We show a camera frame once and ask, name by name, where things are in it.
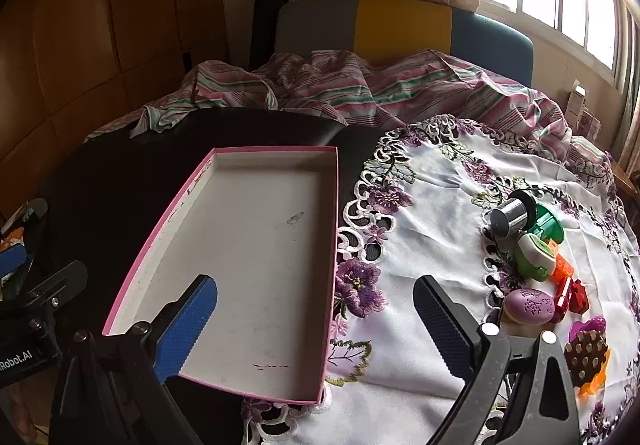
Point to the crumpled plastic bag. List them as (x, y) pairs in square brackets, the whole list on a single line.
[(15, 235)]

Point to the brown pin brush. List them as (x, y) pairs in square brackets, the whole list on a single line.
[(585, 357)]

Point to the green plastic spool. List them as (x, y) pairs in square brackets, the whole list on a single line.
[(550, 227)]

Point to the pink cardboard box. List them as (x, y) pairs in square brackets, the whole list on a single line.
[(250, 250)]

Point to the pink carton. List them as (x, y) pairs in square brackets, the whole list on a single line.
[(592, 125)]

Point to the blue and yellow headboard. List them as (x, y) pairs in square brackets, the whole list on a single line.
[(400, 25)]

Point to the orange perforated block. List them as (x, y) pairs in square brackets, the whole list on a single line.
[(562, 270)]

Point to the purple patterned egg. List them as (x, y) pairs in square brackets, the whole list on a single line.
[(527, 307)]

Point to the orange yellow plastic piece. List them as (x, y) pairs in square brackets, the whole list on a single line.
[(592, 385)]

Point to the pink green striped blanket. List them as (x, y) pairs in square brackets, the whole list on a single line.
[(350, 85)]

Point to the red puzzle piece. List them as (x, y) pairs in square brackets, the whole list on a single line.
[(580, 300)]

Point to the white and green case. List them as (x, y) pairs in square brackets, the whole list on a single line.
[(532, 255)]

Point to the white carton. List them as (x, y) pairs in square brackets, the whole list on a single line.
[(577, 100)]

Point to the black rolled mat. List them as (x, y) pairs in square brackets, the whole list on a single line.
[(262, 25)]

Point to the black cylindrical filter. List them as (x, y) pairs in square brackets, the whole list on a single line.
[(510, 217)]

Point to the purple round stamp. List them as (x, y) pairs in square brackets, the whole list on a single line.
[(587, 327)]

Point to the red metallic tube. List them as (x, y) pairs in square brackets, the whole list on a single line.
[(562, 302)]

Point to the white embroidered floral tablecloth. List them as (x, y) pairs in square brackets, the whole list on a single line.
[(440, 205)]

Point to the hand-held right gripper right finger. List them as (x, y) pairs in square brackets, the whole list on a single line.
[(445, 330)]

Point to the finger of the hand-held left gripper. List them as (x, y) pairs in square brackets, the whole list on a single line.
[(12, 260), (60, 285)]

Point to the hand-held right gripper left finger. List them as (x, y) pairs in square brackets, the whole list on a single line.
[(192, 325)]

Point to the wooden wardrobe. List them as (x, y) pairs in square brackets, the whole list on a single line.
[(100, 25)]

